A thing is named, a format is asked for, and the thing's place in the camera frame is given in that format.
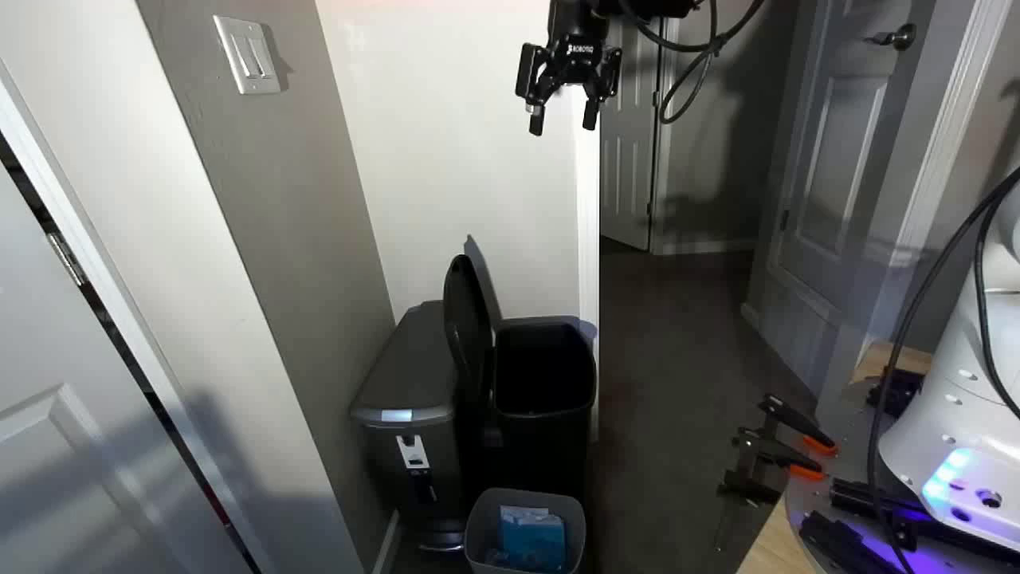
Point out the black open trash bin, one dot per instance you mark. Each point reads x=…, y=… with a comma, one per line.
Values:
x=543, y=395

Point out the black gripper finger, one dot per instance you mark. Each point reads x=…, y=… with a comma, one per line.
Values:
x=590, y=112
x=537, y=120

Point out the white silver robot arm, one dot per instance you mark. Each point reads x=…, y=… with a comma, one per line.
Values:
x=586, y=20

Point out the white closet door background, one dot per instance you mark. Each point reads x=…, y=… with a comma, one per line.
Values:
x=627, y=139

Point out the small grey wastebasket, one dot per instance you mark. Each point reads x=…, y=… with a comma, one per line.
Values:
x=482, y=529

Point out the dark door handle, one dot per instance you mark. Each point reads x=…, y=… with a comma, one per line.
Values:
x=892, y=40

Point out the white wall light switch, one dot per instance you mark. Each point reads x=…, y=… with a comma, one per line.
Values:
x=245, y=51

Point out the black trash bin lid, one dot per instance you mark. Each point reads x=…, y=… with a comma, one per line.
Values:
x=471, y=317

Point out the blue package in wastebasket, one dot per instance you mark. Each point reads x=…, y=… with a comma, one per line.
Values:
x=532, y=536

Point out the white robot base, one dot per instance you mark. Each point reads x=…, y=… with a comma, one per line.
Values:
x=958, y=443

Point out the black orange bar clamp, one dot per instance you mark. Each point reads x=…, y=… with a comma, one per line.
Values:
x=796, y=418
x=765, y=450

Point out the black clamp on table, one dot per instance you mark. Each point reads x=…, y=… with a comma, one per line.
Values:
x=856, y=526

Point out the white door left foreground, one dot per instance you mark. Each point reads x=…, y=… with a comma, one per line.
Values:
x=91, y=472

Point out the grey panel door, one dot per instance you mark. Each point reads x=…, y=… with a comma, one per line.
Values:
x=858, y=173

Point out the grey step trash can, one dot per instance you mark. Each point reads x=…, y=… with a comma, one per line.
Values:
x=406, y=411

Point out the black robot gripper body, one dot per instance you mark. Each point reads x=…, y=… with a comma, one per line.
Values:
x=547, y=67

